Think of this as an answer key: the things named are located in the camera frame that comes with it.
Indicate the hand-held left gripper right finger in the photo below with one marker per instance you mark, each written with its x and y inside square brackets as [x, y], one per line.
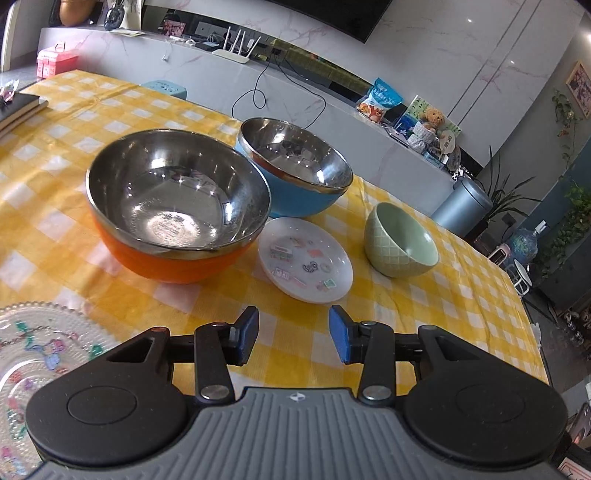
[339, 333]

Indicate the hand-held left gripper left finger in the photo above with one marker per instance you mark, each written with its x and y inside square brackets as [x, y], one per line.
[248, 333]

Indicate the small white stickered plate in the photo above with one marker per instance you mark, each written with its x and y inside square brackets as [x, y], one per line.
[304, 258]

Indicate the green ceramic bowl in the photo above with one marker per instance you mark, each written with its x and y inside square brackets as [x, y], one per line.
[388, 258]

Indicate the blue steel bowl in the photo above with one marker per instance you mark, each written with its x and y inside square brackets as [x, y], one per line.
[300, 198]

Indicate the orange steel bowl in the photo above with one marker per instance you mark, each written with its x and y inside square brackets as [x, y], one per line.
[180, 198]

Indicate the yellow checked tablecloth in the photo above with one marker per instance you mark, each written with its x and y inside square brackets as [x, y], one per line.
[415, 314]

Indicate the grey trash can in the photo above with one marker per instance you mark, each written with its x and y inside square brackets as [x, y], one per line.
[461, 207]

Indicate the white stool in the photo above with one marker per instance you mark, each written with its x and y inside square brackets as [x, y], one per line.
[521, 277]

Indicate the blue water jug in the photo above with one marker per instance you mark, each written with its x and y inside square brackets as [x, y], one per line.
[524, 244]

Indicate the long-leaved potted plant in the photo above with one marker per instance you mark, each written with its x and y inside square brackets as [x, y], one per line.
[501, 194]

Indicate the clear patterned glass plate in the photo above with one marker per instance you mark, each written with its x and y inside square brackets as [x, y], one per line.
[27, 350]

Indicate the brown teddy bear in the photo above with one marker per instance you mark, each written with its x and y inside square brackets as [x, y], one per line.
[434, 119]

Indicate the blue snack bag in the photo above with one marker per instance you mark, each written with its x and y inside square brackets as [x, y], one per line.
[378, 101]

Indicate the green picture board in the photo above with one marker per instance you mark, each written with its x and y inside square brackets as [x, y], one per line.
[418, 108]

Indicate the teal stool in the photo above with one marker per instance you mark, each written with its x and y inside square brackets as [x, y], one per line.
[164, 87]

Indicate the climbing vine plant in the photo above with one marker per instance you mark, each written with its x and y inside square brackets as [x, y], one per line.
[572, 212]

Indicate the white router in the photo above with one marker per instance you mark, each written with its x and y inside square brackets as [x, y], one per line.
[231, 56]

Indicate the white marble cabinet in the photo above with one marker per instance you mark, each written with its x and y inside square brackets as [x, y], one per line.
[138, 55]

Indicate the pink photo card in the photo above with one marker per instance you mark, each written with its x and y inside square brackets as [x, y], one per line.
[173, 28]

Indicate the black television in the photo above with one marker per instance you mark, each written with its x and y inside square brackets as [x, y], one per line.
[332, 14]

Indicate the dark notebook stack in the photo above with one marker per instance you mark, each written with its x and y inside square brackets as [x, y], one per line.
[21, 108]

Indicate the pink storage box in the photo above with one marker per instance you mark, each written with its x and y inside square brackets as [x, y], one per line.
[57, 60]

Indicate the small black fan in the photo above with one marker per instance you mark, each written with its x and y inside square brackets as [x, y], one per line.
[113, 17]

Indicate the golden gourd vase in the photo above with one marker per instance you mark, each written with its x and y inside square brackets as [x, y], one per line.
[76, 11]

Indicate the framed wall picture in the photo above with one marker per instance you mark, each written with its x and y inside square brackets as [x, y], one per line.
[581, 87]

